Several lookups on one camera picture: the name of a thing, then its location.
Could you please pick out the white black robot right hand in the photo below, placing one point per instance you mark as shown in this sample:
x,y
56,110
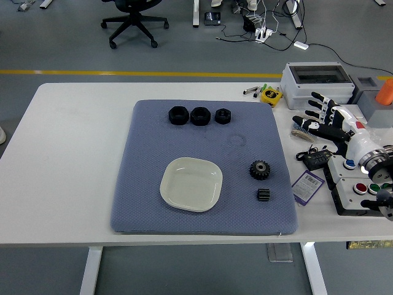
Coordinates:
x,y
353,135

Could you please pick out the large black gear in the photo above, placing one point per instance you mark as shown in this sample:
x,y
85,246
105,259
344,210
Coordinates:
x,y
260,171

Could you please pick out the small black gear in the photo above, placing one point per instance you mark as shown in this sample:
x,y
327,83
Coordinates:
x,y
263,195

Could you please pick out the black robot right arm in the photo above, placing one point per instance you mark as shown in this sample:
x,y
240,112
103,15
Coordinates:
x,y
380,176

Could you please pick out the white flat box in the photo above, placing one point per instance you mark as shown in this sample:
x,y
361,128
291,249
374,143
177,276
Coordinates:
x,y
359,110

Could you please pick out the dark grey recessed box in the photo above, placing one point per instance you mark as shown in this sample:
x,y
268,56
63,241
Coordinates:
x,y
367,83

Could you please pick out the button box red green buttons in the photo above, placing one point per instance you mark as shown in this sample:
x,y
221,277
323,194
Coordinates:
x,y
347,196

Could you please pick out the small black hex nut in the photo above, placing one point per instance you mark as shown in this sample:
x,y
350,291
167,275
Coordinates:
x,y
223,116

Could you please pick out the large black hex nut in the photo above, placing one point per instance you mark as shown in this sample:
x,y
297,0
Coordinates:
x,y
200,116
178,115

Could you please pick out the clear plastic parts bag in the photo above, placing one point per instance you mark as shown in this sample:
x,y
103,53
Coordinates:
x,y
380,135

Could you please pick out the light grey block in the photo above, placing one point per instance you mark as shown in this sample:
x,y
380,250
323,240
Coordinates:
x,y
382,115

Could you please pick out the black digital display module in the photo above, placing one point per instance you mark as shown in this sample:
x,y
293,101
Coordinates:
x,y
317,160

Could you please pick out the orange cylinder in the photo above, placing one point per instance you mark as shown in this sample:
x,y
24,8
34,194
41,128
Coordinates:
x,y
386,92

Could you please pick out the purple white label card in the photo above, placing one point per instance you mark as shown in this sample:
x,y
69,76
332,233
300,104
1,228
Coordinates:
x,y
307,187

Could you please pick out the yellow tape measure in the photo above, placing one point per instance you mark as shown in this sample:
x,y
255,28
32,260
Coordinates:
x,y
271,96

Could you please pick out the green capped pen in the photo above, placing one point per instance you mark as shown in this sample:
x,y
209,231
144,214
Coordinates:
x,y
263,87

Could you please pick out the white small adapter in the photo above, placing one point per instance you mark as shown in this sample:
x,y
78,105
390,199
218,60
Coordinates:
x,y
301,45

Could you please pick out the small black marker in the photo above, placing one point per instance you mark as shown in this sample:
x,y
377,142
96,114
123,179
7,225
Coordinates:
x,y
257,94

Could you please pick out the yellow black striped object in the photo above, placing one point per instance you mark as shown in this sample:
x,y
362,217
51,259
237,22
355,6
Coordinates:
x,y
368,245

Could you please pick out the silver black marker pen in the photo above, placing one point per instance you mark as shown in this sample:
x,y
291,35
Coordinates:
x,y
249,91

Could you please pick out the white desk leg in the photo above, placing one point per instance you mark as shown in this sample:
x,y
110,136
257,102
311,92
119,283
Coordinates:
x,y
296,15
196,13

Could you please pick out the white power strip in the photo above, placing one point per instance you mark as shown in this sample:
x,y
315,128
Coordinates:
x,y
264,34

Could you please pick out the grey floor plate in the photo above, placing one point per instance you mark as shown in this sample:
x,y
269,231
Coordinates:
x,y
280,252

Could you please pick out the white table leg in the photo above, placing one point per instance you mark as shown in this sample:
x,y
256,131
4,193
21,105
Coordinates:
x,y
314,270
90,270

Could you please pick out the black power adapter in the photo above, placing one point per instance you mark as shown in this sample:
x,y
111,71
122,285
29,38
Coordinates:
x,y
249,24

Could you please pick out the white shoe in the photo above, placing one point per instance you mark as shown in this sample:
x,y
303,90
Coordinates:
x,y
215,2
2,135
252,3

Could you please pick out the white square plate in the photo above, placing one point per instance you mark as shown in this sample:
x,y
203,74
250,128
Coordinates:
x,y
190,184

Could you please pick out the black device on floor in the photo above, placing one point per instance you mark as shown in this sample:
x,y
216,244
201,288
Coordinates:
x,y
212,18

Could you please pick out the blue-grey padded mat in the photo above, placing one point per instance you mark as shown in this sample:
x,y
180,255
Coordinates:
x,y
147,172

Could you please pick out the black office chair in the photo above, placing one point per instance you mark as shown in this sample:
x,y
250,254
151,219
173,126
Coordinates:
x,y
135,17

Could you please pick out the white desk foot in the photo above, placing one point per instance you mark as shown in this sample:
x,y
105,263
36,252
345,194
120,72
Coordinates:
x,y
46,3

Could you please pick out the grey electrical enclosure box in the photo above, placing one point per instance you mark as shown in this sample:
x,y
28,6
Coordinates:
x,y
304,92

